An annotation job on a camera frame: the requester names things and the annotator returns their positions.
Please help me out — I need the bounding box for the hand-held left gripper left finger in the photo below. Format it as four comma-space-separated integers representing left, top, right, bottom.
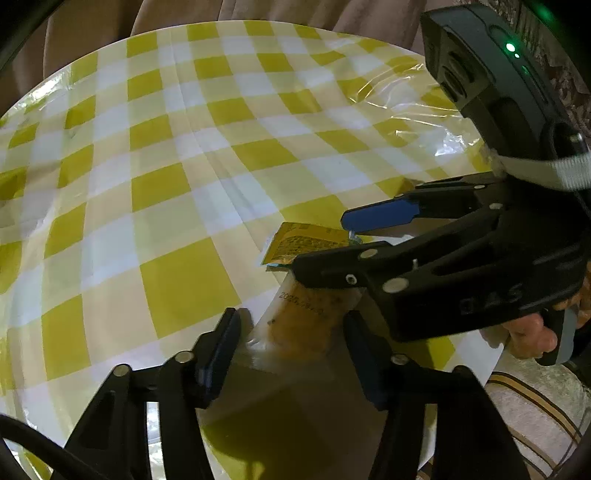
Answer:
65, 308, 243, 480

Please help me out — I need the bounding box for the person's right hand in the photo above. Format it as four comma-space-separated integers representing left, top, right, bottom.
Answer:
502, 314, 559, 361

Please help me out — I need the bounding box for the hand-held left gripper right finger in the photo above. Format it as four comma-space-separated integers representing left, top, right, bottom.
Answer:
342, 310, 532, 480

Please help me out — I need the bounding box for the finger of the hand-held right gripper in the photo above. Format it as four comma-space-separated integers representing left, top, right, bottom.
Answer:
288, 203, 509, 296
341, 173, 509, 234

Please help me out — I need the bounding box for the black cable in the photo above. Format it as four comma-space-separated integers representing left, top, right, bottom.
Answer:
0, 413, 75, 480

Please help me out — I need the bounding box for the clear packet of orange snacks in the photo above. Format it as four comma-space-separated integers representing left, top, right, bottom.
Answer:
261, 222, 370, 374

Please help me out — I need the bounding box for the yellow checked tablecloth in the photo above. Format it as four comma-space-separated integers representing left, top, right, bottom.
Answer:
0, 18, 504, 480

